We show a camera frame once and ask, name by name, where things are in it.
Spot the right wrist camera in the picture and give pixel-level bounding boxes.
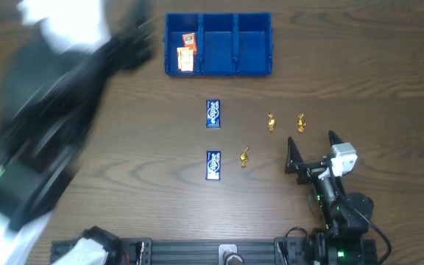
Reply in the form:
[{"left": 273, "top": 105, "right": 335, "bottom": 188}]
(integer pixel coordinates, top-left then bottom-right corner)
[{"left": 324, "top": 142, "right": 359, "bottom": 177}]

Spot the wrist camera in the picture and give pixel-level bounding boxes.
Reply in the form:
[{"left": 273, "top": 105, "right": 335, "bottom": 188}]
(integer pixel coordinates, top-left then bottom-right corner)
[
  {"left": 324, "top": 142, "right": 359, "bottom": 177},
  {"left": 15, "top": 0, "right": 113, "bottom": 55}
]

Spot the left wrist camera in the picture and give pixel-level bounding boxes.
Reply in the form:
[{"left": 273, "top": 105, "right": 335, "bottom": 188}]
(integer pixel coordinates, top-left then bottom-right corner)
[{"left": 15, "top": 0, "right": 113, "bottom": 55}]

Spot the blue tray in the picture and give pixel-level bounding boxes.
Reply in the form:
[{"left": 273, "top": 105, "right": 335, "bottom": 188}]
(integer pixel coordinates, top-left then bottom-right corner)
[{"left": 163, "top": 12, "right": 275, "bottom": 77}]

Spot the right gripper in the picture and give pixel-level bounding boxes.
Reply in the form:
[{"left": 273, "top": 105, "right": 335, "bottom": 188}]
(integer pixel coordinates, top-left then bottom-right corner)
[{"left": 284, "top": 130, "right": 345, "bottom": 185}]

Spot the blue candy pack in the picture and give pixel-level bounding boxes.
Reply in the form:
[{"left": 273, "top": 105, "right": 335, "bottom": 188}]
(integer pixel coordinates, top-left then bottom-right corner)
[
  {"left": 205, "top": 99, "right": 222, "bottom": 129},
  {"left": 205, "top": 149, "right": 222, "bottom": 181}
]

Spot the mounting rail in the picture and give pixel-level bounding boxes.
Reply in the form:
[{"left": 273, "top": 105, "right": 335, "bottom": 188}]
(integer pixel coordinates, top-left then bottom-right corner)
[{"left": 49, "top": 238, "right": 377, "bottom": 265}]

